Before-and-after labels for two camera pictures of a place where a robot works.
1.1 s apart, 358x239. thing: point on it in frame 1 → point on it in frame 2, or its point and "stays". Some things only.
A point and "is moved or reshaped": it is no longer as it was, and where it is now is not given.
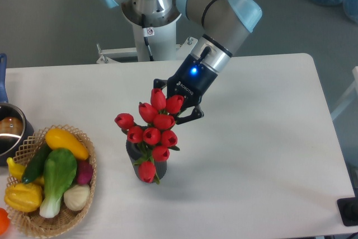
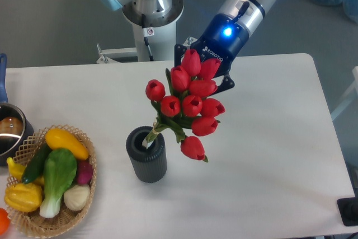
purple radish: x=85 y=169 stays
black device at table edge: x=348 y=208 stays
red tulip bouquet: x=152 y=132 is moved or reshaped
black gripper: x=190 y=80 → x=223 y=38
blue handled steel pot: x=14 y=126 stays
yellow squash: x=56 y=139 stays
